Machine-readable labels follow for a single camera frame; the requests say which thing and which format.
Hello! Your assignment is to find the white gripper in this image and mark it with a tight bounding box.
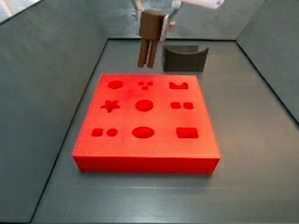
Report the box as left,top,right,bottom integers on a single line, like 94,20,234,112
130,0,225,42

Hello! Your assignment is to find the red shape sorter board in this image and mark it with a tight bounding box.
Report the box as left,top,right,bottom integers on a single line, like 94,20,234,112
72,74,220,174

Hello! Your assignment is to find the black curved holder block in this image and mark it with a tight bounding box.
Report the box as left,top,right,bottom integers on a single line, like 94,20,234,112
162,45,209,72

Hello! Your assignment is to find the brown three prong peg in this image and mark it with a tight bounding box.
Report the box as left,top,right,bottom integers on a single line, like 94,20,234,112
137,10,165,68

